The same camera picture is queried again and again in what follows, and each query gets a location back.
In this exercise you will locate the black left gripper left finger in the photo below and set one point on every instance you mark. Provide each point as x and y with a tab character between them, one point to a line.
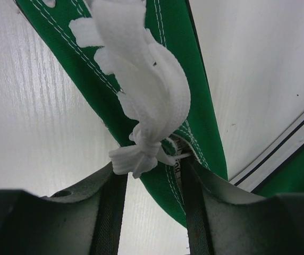
85	218

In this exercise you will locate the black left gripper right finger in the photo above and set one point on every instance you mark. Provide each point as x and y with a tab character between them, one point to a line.
224	219

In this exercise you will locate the green sneaker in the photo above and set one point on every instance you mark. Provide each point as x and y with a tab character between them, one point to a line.
139	67

